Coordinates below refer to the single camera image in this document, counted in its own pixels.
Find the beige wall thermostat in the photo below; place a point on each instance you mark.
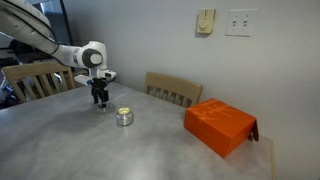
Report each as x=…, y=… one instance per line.
x=205, y=20

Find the silver candle jar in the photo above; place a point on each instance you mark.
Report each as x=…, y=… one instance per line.
x=124, y=118

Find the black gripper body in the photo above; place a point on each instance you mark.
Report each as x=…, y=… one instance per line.
x=100, y=84

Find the orange cardboard box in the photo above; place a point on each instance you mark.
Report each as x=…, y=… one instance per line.
x=216, y=126

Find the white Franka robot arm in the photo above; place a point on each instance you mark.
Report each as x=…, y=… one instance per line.
x=43, y=36

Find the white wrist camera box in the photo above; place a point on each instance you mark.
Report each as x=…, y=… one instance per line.
x=83, y=80

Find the stainless steel refrigerator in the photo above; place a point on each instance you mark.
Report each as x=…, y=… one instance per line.
x=61, y=16

